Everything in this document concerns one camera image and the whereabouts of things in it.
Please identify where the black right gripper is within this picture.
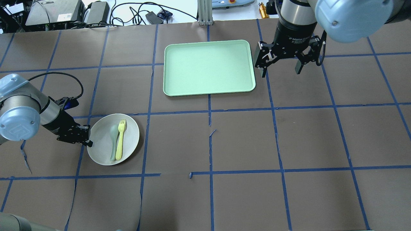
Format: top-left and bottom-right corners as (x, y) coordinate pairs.
(254, 24), (326, 78)

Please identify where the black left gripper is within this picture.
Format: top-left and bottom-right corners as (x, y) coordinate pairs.
(51, 111), (93, 147)

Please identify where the white round plate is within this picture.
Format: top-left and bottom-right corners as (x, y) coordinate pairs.
(87, 114), (140, 166)

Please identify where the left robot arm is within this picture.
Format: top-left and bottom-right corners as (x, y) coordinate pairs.
(0, 73), (93, 147)

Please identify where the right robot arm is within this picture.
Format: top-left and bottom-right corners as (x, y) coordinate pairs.
(253, 0), (410, 77)

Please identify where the yellow plastic fork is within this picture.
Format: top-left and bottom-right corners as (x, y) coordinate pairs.
(115, 119), (127, 160)

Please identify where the pale green plastic spoon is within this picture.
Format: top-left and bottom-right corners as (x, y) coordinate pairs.
(109, 125), (119, 161)

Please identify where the brass cylinder fitting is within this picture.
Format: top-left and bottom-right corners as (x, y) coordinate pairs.
(258, 2), (269, 19)

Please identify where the light green plastic tray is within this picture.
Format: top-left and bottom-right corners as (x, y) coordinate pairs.
(163, 39), (256, 97)

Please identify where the grey electronics box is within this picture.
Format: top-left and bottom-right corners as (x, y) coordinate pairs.
(25, 0), (84, 26)

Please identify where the black power adapter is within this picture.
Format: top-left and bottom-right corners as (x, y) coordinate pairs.
(145, 11), (163, 25)

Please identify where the aluminium frame post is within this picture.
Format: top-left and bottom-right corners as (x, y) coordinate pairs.
(197, 0), (214, 25)

